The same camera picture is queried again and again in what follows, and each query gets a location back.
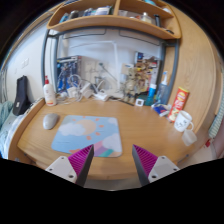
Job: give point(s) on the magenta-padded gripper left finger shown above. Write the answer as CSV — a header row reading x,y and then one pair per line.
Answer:
x,y
79,161

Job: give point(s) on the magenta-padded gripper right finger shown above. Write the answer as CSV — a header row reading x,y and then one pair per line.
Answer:
x,y
146,161

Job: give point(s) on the grey computer mouse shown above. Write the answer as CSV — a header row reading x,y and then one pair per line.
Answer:
x,y
50,121

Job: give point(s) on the sky print mouse pad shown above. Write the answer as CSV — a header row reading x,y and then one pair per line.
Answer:
x,y
87,135

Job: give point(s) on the translucent plastic cup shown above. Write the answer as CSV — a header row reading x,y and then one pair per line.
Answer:
x,y
189,137

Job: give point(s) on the white mug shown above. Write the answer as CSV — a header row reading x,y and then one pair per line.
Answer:
x,y
181,121

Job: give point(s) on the blue snack packet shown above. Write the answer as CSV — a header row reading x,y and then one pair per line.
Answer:
x,y
161,110

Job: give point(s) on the small white cube clock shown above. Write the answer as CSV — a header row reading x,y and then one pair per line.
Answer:
x,y
139,102

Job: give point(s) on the red chips can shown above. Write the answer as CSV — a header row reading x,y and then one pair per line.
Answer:
x,y
178,105

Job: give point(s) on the white power strip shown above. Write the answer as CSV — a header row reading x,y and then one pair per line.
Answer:
x,y
101,96

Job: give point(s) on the white charger block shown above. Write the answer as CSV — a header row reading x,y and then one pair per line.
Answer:
x,y
72,92
86,90

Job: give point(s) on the blue white tube bottle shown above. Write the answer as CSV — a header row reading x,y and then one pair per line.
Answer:
x,y
151,90

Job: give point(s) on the blue spray bottle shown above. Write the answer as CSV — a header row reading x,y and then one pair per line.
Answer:
x,y
163,91

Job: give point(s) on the white red-pump lotion bottle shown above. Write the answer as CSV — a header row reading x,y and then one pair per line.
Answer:
x,y
49,95

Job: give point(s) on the brown tree-creature figurine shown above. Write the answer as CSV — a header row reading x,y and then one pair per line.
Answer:
x,y
130,85

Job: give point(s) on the light teal bedding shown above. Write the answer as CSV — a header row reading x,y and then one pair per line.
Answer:
x,y
6,123

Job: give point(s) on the black bag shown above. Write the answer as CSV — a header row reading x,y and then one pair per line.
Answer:
x,y
21,96

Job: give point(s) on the white desk lamp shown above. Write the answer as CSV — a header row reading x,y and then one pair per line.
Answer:
x,y
117,75

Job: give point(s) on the blue robot model kit box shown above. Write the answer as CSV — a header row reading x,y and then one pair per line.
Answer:
x,y
66,70

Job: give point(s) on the colourful printed box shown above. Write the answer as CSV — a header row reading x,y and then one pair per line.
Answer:
x,y
148,65

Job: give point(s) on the wooden wall shelf unit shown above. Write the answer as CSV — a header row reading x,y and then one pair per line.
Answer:
x,y
110,21

